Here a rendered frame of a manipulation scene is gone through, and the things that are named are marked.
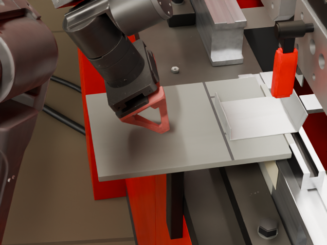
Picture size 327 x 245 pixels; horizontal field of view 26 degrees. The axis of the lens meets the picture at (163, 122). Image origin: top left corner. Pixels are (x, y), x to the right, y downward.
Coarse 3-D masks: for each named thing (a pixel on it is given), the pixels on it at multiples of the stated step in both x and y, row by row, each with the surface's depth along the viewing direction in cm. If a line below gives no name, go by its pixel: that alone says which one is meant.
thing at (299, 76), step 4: (280, 20) 97; (284, 20) 95; (288, 20) 93; (280, 40) 98; (280, 44) 98; (296, 68) 92; (296, 72) 92; (300, 72) 92; (296, 76) 95; (300, 76) 94; (300, 80) 94; (300, 84) 94
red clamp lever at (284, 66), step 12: (276, 24) 74; (288, 24) 74; (300, 24) 74; (312, 24) 75; (276, 36) 75; (288, 36) 74; (300, 36) 75; (288, 48) 76; (276, 60) 77; (288, 60) 76; (276, 72) 77; (288, 72) 77; (276, 84) 79; (288, 84) 78; (276, 96) 79; (288, 96) 80
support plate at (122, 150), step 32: (96, 96) 106; (192, 96) 106; (224, 96) 106; (256, 96) 106; (96, 128) 100; (128, 128) 100; (192, 128) 100; (96, 160) 95; (128, 160) 95; (160, 160) 95; (192, 160) 95; (224, 160) 95; (256, 160) 96
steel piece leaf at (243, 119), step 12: (216, 96) 102; (228, 108) 103; (240, 108) 103; (252, 108) 103; (264, 108) 103; (276, 108) 103; (228, 120) 101; (240, 120) 101; (252, 120) 101; (264, 120) 101; (276, 120) 101; (288, 120) 101; (228, 132) 98; (240, 132) 99; (252, 132) 99; (264, 132) 99; (276, 132) 99; (288, 132) 99
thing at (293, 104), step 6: (294, 90) 102; (294, 96) 101; (288, 102) 103; (294, 102) 101; (300, 102) 100; (288, 108) 102; (294, 108) 101; (300, 108) 99; (294, 114) 100; (300, 114) 99; (306, 114) 98; (294, 120) 100; (300, 120) 99; (300, 126) 99
